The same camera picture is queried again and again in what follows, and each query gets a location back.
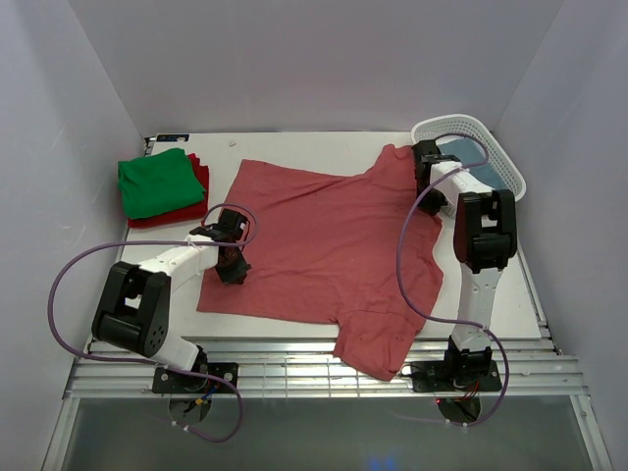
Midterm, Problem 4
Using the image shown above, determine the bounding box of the blue label sticker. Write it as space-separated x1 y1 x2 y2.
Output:
155 133 189 142

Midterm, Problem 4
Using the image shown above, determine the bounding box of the white plastic basket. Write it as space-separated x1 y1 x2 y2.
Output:
410 114 527 202

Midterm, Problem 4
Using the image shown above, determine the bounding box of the folded red t shirt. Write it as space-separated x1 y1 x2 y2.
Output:
128 153 210 230

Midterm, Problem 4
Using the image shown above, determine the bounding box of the blue t shirt in basket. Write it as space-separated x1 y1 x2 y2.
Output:
437 136 507 189

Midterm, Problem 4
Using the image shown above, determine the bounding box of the folded green t shirt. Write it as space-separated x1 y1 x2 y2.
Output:
118 148 206 220

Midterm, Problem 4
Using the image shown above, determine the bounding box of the aluminium frame rail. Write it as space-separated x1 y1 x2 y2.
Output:
66 339 589 398

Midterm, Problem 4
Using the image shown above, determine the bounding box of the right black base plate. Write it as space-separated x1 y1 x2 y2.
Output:
409 360 502 393

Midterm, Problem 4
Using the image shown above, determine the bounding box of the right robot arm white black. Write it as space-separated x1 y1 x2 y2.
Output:
410 139 517 393

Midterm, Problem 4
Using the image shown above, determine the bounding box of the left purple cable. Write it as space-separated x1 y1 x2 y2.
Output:
47 204 261 443

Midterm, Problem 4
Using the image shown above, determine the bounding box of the pink red t shirt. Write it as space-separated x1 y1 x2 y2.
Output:
197 145 443 381

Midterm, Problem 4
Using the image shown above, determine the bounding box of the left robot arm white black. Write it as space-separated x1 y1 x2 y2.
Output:
91 209 250 372

